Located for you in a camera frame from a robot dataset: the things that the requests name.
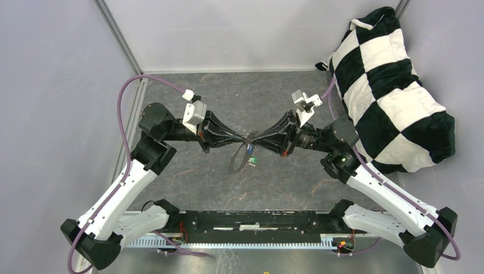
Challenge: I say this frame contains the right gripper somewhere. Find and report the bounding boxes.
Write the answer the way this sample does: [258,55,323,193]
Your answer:
[249,110,334,158]

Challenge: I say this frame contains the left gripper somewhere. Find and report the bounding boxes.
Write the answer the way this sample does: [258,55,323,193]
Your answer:
[162,109,245,153]

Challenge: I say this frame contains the metal split keyring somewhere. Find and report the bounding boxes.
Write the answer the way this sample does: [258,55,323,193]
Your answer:
[246,131,258,142]

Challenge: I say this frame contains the blue tagged key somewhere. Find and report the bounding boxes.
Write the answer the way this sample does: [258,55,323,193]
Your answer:
[246,144,253,155]

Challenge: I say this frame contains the green tagged key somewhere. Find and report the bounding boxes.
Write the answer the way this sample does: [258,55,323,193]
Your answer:
[247,157,257,167]

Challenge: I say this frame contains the grey metal key holder plate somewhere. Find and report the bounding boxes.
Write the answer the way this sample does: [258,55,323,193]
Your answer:
[228,143,253,174]

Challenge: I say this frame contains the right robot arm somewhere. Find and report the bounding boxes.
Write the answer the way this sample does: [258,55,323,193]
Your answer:
[247,111,461,268]

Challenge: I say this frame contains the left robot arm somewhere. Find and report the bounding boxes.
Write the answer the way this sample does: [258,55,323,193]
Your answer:
[60,101,245,271]

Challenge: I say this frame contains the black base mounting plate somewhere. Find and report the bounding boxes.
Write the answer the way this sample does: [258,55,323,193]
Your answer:
[157,211,355,235]

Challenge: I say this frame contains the black white checkered pillow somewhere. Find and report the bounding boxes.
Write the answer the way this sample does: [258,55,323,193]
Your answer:
[316,6,455,174]

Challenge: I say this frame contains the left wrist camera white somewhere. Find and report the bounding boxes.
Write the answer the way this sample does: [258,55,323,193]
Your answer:
[182,89,207,135]

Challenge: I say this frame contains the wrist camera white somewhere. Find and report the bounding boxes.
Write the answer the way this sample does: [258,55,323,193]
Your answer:
[291,90,322,128]
[182,89,207,135]

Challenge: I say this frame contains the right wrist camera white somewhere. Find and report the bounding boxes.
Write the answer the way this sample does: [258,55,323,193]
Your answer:
[291,90,322,128]

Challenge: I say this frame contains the white slotted cable duct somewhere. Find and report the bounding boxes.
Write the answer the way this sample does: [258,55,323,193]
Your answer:
[127,235,337,251]

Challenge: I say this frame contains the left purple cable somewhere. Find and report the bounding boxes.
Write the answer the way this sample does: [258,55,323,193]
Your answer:
[67,74,212,274]

